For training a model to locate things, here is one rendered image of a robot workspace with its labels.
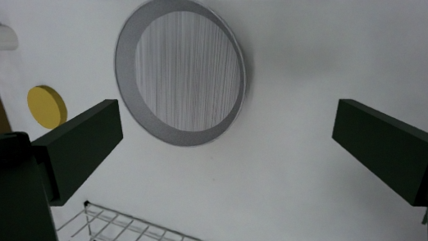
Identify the white round plate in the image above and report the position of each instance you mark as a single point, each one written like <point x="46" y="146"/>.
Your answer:
<point x="180" y="72"/>

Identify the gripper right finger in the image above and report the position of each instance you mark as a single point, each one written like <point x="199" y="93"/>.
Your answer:
<point x="394" y="151"/>

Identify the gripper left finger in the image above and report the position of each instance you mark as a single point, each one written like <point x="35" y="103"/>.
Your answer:
<point x="65" y="157"/>

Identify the small white cup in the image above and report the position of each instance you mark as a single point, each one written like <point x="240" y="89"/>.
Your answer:
<point x="8" y="38"/>

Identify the yellow round disc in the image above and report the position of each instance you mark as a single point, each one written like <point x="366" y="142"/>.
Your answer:
<point x="47" y="106"/>

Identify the silver wire dish rack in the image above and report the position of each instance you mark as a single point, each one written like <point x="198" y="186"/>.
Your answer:
<point x="87" y="204"/>

